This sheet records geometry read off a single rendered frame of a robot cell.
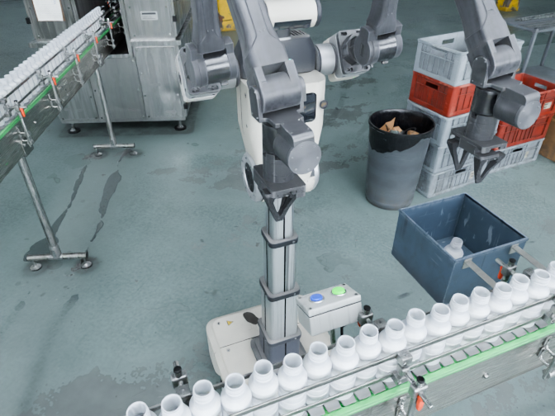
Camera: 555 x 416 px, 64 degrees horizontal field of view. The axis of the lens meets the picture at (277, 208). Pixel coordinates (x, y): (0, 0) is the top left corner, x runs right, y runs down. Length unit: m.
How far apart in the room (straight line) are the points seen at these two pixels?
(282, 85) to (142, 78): 3.75
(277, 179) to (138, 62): 3.68
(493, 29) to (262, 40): 0.45
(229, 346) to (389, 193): 1.75
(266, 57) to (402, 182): 2.61
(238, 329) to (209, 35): 1.45
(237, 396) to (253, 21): 0.65
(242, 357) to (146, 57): 3.03
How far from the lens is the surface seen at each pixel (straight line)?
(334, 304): 1.08
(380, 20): 1.20
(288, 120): 0.70
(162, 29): 4.26
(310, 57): 1.31
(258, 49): 0.72
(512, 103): 0.95
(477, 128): 1.00
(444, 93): 3.32
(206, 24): 1.02
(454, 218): 1.95
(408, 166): 3.19
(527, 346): 1.35
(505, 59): 0.96
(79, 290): 2.91
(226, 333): 2.13
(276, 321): 1.78
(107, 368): 2.47
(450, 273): 1.58
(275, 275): 1.62
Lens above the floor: 1.90
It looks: 35 degrees down
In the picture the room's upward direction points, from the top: straight up
